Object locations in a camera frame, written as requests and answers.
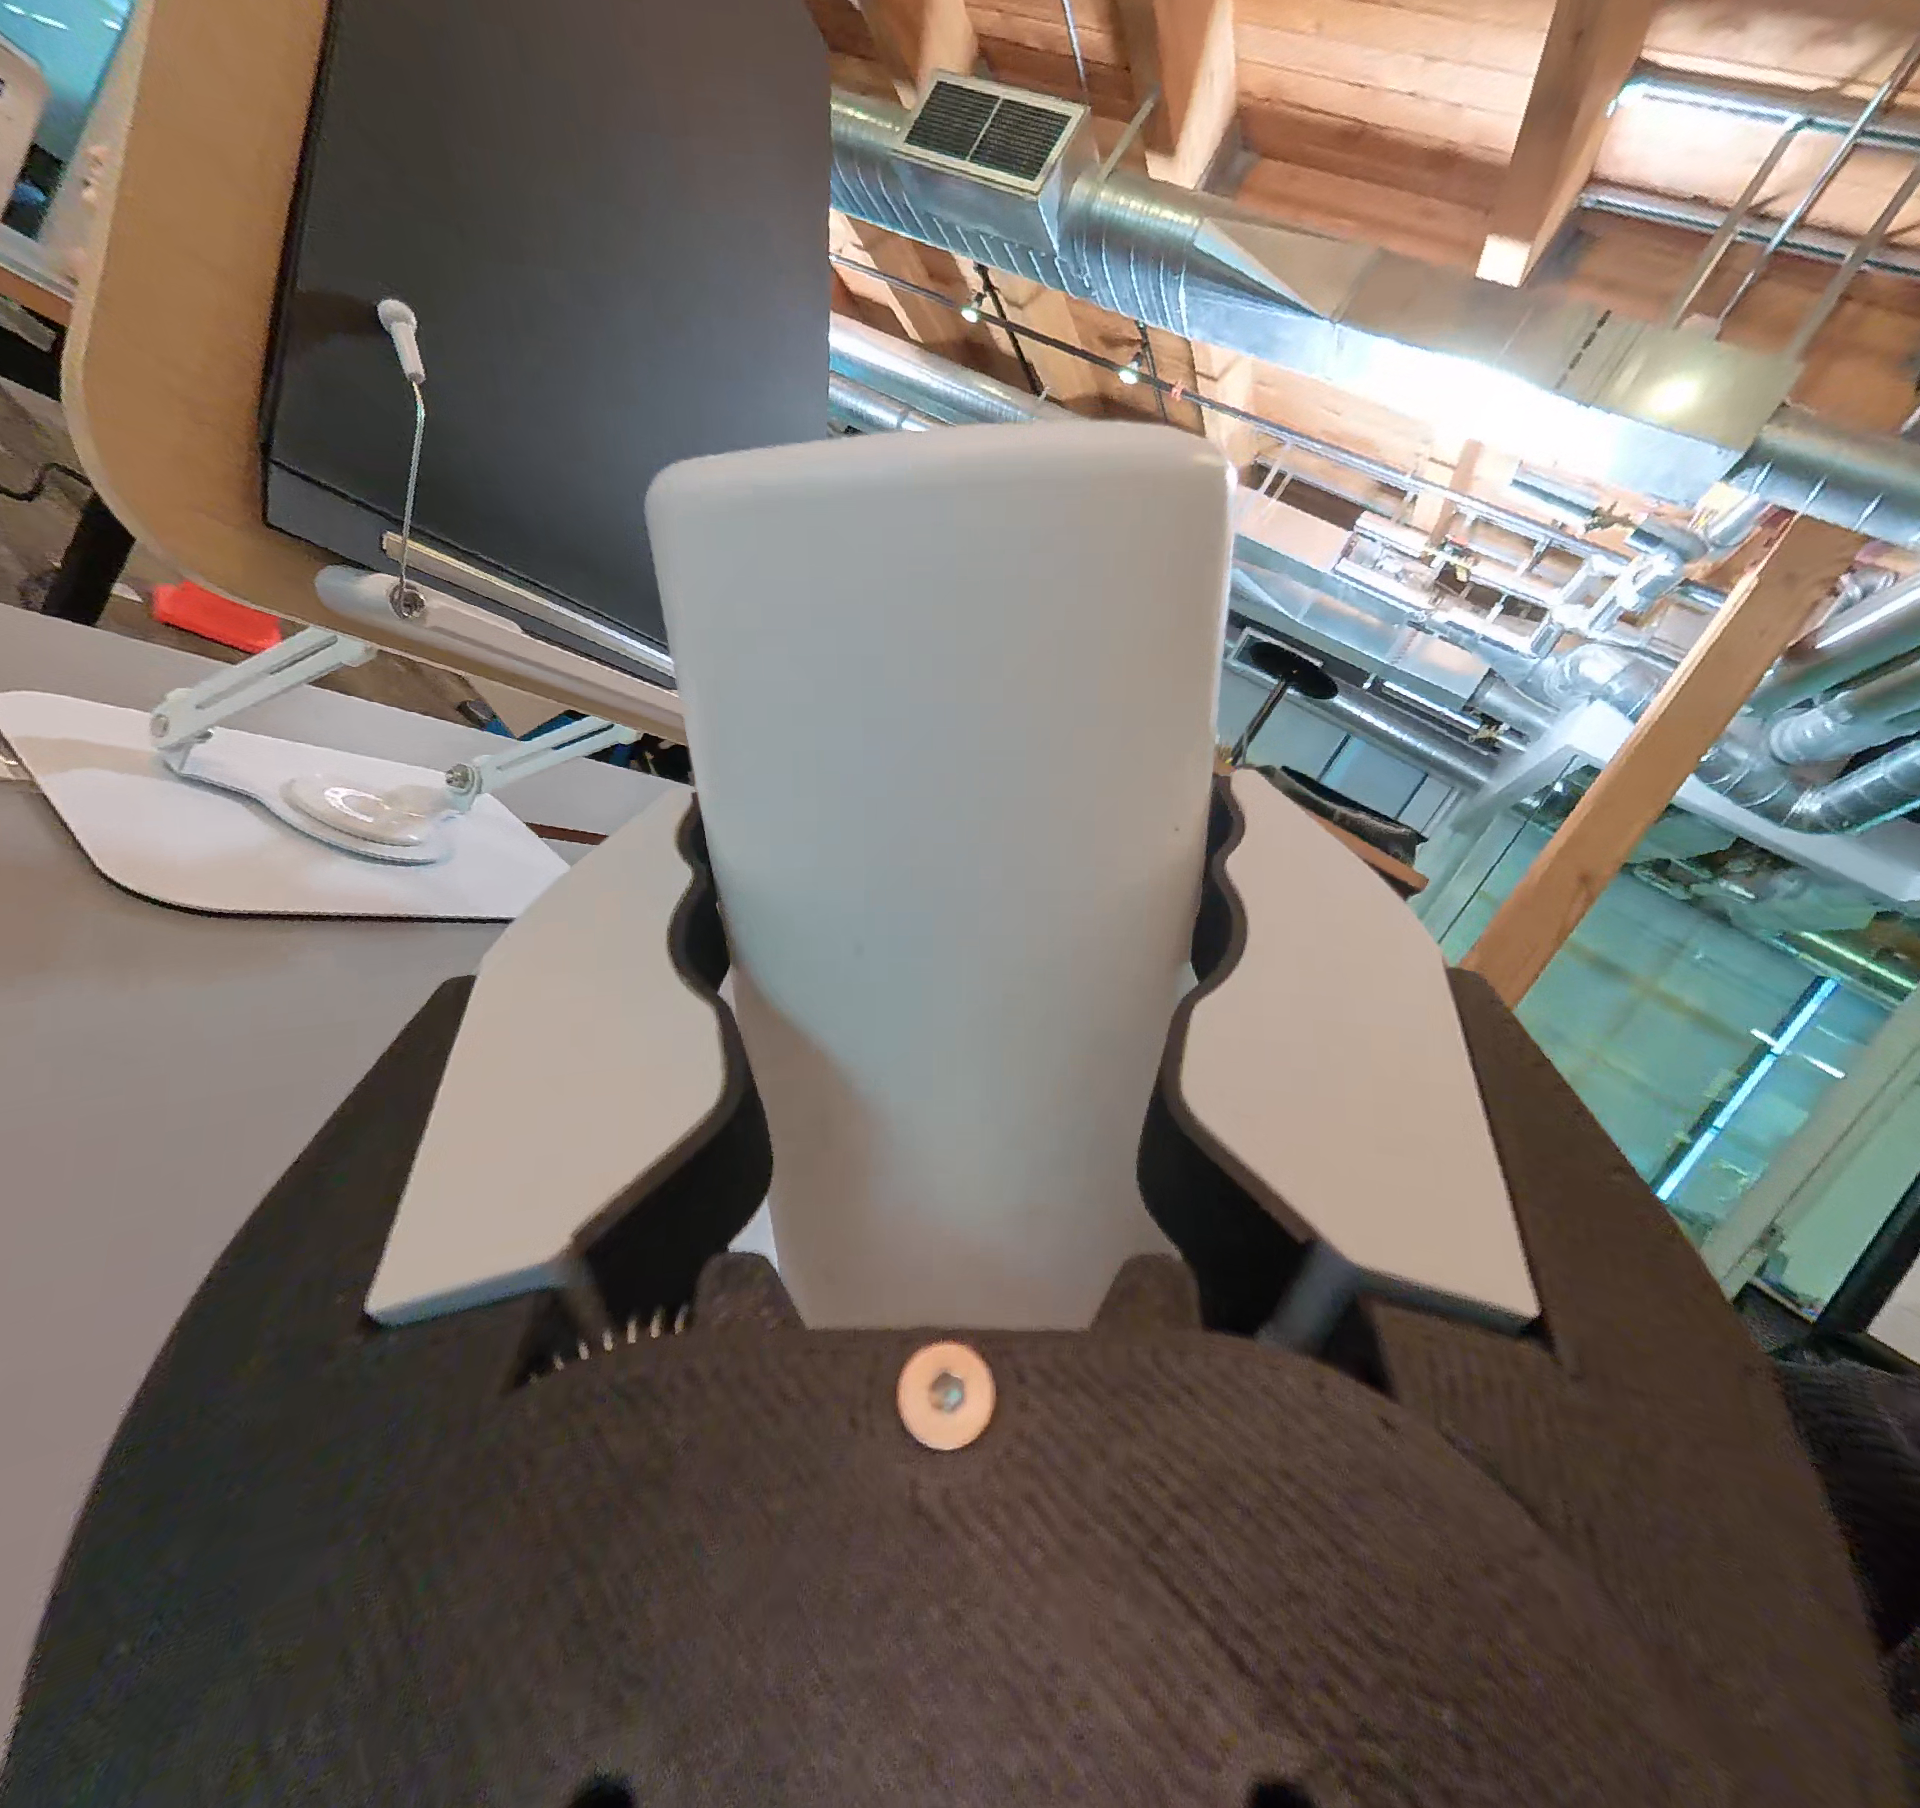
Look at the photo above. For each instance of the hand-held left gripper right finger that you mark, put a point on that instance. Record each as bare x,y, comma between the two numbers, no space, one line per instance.
1350,1074

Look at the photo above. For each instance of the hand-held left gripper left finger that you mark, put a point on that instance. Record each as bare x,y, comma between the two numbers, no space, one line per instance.
570,1074

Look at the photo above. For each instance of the wooden post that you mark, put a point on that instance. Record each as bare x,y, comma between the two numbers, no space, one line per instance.
1649,759

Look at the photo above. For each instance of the silver air duct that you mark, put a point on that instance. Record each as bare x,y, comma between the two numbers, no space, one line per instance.
1139,249

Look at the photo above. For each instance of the white water bottle black cap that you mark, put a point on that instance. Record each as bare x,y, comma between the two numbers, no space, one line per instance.
945,789

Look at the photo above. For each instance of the wooden backing board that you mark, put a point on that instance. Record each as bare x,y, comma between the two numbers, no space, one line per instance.
179,263

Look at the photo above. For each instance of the black round pole stand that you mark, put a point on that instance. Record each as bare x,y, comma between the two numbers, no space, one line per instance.
1289,670

